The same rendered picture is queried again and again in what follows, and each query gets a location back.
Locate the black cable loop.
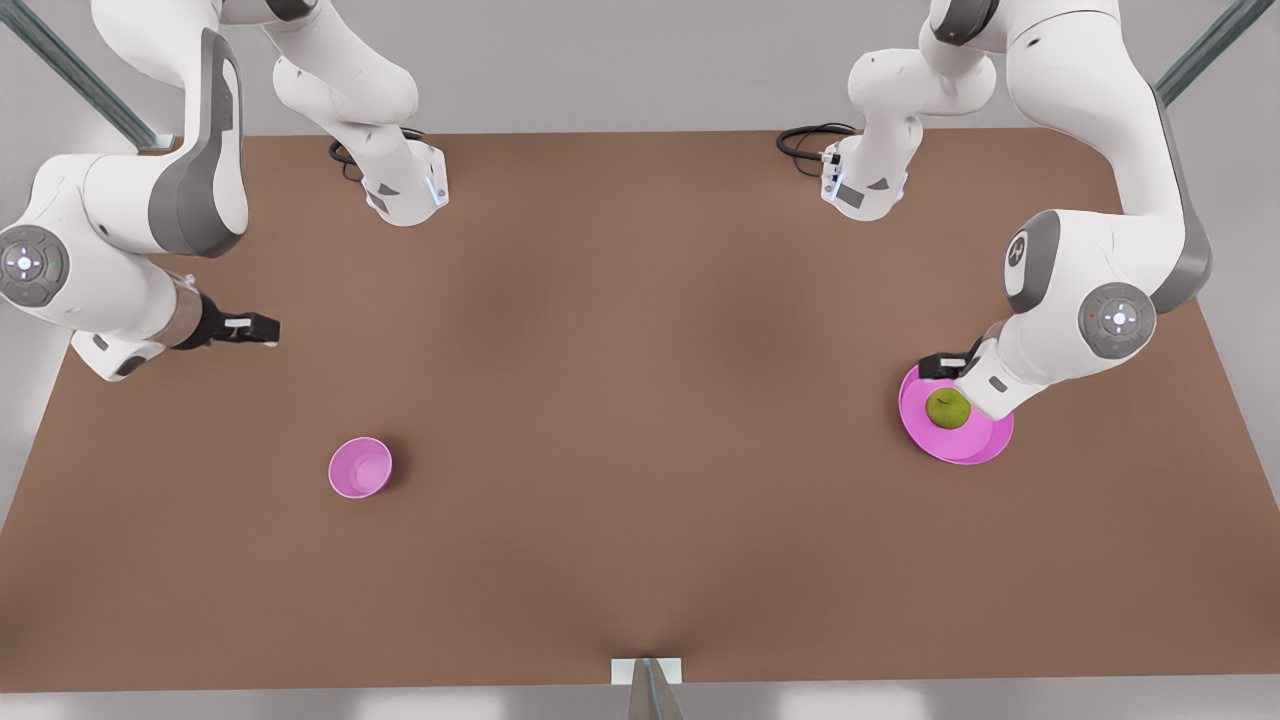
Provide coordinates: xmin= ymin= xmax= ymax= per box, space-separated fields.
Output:
xmin=776 ymin=123 xmax=859 ymax=178
xmin=329 ymin=128 xmax=426 ymax=183

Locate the pink plate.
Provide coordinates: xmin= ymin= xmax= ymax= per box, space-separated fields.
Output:
xmin=898 ymin=366 xmax=1015 ymax=466

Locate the green apple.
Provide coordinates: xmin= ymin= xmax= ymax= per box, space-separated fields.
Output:
xmin=926 ymin=388 xmax=972 ymax=431

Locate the silver frame post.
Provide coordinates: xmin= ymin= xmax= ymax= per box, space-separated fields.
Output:
xmin=0 ymin=0 xmax=173 ymax=152
xmin=1155 ymin=0 xmax=1275 ymax=107
xmin=611 ymin=658 xmax=685 ymax=720

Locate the pink bowl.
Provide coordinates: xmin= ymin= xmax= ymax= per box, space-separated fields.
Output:
xmin=328 ymin=437 xmax=394 ymax=499

